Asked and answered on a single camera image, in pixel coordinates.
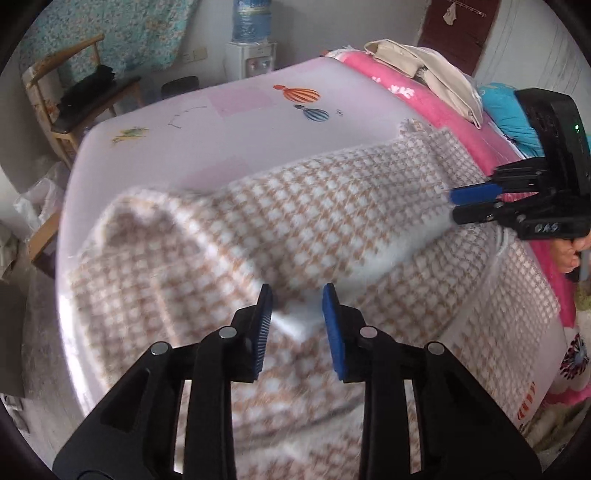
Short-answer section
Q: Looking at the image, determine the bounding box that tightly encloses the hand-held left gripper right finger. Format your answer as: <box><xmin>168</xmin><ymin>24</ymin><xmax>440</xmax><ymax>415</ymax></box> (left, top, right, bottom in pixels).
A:
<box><xmin>322</xmin><ymin>282</ymin><xmax>541</xmax><ymax>480</ymax></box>

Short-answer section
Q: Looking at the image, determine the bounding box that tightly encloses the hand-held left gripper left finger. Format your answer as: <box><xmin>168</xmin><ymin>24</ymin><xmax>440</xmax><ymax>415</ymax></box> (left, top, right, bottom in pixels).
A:
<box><xmin>53</xmin><ymin>283</ymin><xmax>274</xmax><ymax>480</ymax></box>

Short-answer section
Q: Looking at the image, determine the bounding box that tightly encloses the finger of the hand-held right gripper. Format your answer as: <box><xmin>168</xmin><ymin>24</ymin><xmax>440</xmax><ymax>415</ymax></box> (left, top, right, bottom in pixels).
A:
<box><xmin>450</xmin><ymin>158</ymin><xmax>550</xmax><ymax>205</ymax></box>
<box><xmin>453</xmin><ymin>196</ymin><xmax>550</xmax><ymax>227</ymax></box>

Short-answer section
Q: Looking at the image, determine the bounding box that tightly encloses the beige white houndstooth coat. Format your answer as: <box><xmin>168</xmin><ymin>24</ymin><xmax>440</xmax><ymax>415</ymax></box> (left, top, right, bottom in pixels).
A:
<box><xmin>69</xmin><ymin>119</ymin><xmax>561</xmax><ymax>480</ymax></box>

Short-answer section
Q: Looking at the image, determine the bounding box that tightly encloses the person's right hand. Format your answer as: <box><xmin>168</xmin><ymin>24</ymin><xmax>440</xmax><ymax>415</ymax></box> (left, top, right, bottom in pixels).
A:
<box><xmin>549</xmin><ymin>241</ymin><xmax>591</xmax><ymax>275</ymax></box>

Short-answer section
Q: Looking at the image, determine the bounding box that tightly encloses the teal blue quilt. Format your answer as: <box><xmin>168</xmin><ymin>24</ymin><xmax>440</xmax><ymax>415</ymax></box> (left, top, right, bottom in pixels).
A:
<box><xmin>478</xmin><ymin>83</ymin><xmax>541</xmax><ymax>160</ymax></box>

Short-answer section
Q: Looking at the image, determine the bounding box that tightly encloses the pink floral blanket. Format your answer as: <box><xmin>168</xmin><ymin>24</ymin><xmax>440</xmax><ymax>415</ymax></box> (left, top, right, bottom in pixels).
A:
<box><xmin>325</xmin><ymin>48</ymin><xmax>591</xmax><ymax>407</ymax></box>

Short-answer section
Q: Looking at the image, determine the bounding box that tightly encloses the brown wooden door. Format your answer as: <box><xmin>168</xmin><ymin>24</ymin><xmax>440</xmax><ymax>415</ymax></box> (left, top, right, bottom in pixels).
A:
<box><xmin>418</xmin><ymin>0</ymin><xmax>502</xmax><ymax>77</ymax></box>

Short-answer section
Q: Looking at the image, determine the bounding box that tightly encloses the beige garment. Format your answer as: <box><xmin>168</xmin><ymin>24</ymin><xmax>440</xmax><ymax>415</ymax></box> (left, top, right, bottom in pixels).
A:
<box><xmin>364</xmin><ymin>39</ymin><xmax>485</xmax><ymax>130</ymax></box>

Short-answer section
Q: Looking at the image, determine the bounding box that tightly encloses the pale pink balloon print sheet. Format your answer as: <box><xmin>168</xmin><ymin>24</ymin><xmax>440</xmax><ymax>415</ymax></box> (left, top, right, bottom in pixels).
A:
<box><xmin>55</xmin><ymin>58</ymin><xmax>575</xmax><ymax>444</ymax></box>

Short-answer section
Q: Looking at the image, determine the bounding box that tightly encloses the white green fluffy blanket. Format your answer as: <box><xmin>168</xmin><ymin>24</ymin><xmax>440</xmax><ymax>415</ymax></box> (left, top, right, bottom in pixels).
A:
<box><xmin>526</xmin><ymin>401</ymin><xmax>587</xmax><ymax>455</ymax></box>

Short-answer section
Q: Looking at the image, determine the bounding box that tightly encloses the small wooden stool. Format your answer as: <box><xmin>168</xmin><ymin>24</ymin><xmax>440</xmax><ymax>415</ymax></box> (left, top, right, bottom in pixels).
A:
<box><xmin>28</xmin><ymin>208</ymin><xmax>61</xmax><ymax>280</ymax></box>

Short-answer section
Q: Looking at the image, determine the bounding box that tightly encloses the black round stool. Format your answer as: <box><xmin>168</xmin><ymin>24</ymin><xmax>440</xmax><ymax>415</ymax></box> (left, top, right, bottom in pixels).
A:
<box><xmin>161</xmin><ymin>76</ymin><xmax>200</xmax><ymax>97</ymax></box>

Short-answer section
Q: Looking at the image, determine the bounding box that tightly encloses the white plastic bag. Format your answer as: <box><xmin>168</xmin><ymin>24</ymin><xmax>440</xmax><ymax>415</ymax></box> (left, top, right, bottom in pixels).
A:
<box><xmin>14</xmin><ymin>171</ymin><xmax>70</xmax><ymax>232</ymax></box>

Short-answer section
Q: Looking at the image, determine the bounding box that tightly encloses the white water dispenser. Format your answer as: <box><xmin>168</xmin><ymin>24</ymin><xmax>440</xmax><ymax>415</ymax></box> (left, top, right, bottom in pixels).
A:
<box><xmin>225</xmin><ymin>41</ymin><xmax>278</xmax><ymax>84</ymax></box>

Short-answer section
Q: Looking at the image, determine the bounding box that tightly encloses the blue water bottle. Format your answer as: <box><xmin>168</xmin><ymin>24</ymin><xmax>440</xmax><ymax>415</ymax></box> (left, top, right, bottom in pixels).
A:
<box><xmin>231</xmin><ymin>0</ymin><xmax>273</xmax><ymax>44</ymax></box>

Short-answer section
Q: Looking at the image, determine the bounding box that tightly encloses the black cloth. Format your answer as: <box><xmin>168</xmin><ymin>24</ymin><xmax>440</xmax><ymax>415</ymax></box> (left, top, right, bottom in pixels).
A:
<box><xmin>58</xmin><ymin>65</ymin><xmax>116</xmax><ymax>109</ymax></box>

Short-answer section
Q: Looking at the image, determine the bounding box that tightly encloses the wooden chair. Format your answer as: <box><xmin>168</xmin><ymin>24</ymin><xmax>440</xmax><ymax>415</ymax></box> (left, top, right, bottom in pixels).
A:
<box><xmin>21</xmin><ymin>34</ymin><xmax>144</xmax><ymax>158</ymax></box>

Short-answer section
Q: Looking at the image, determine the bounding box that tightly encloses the teal floral cloth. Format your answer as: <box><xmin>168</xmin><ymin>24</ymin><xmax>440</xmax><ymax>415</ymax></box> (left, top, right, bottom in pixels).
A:
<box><xmin>18</xmin><ymin>0</ymin><xmax>204</xmax><ymax>84</ymax></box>

